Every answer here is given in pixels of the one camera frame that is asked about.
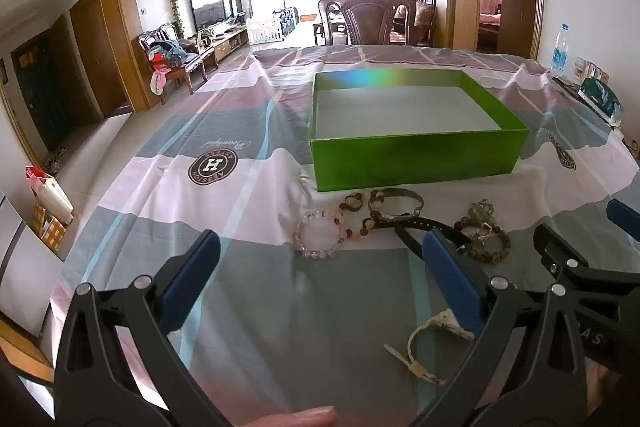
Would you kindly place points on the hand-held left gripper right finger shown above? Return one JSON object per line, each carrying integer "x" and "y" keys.
{"x": 452, "y": 282}

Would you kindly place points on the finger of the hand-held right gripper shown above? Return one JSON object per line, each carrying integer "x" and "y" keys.
{"x": 625, "y": 214}
{"x": 555, "y": 252}

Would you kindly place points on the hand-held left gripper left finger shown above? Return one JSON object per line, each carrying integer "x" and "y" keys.
{"x": 192, "y": 279}

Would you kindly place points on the white wristwatch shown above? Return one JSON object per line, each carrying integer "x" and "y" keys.
{"x": 445, "y": 321}

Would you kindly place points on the black wristwatch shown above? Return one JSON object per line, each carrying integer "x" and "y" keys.
{"x": 435, "y": 223}

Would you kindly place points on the silver bangle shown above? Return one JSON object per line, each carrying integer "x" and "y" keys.
{"x": 400, "y": 192}

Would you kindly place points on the green cardboard box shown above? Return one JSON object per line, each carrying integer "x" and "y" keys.
{"x": 410, "y": 162}

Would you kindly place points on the person's left hand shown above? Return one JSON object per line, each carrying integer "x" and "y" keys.
{"x": 295, "y": 418}

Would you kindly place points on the green foil packet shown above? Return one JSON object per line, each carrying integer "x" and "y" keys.
{"x": 597, "y": 99}

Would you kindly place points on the orange and white carton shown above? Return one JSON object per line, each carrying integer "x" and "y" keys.
{"x": 50, "y": 227}

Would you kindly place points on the white and red shopping bag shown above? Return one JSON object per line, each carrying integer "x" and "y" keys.
{"x": 50, "y": 194}

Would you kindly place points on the clear water bottle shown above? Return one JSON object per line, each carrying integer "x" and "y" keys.
{"x": 560, "y": 52}

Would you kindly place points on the wooden armchair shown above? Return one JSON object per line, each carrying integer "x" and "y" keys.
{"x": 192, "y": 62}

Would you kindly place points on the pile of clothes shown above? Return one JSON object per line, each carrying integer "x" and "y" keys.
{"x": 167, "y": 52}

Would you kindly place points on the wooden television cabinet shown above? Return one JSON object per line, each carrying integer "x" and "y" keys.
{"x": 227, "y": 42}

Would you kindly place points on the dark entrance door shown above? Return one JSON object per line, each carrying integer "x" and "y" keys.
{"x": 37, "y": 92}

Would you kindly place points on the white baby fence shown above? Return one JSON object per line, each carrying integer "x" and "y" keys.
{"x": 272, "y": 27}

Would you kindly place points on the flat screen television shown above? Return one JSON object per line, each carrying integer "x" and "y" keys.
{"x": 210, "y": 4}

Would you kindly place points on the carved wooden dining chair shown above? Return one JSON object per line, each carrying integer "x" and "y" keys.
{"x": 367, "y": 14}

